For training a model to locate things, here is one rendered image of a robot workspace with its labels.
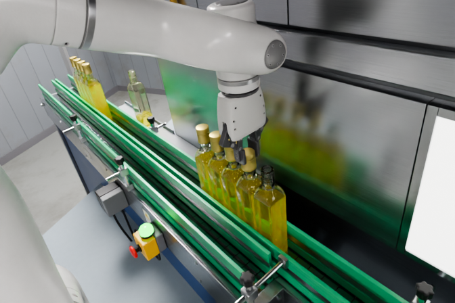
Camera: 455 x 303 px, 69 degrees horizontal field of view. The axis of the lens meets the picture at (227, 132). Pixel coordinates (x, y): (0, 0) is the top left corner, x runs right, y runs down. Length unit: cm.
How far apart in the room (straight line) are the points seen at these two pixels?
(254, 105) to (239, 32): 21
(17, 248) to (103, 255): 90
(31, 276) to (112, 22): 38
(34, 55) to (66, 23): 372
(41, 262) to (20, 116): 358
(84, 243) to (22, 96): 279
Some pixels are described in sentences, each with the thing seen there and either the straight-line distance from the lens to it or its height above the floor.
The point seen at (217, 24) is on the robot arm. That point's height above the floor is 164.
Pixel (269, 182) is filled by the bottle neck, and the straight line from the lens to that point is 72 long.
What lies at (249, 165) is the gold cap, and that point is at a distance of 74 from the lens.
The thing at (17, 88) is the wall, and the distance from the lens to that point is 408.
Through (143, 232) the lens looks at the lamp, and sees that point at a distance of 106.
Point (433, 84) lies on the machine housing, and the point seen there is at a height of 152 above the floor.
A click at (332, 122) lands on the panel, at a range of 70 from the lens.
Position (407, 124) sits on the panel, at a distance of 62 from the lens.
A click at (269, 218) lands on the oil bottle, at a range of 76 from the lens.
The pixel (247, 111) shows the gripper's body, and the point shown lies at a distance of 66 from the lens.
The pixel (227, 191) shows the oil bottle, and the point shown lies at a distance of 84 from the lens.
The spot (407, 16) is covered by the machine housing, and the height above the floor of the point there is 161.
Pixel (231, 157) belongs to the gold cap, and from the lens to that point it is 78.
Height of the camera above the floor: 175
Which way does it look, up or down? 31 degrees down
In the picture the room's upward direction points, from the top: 8 degrees counter-clockwise
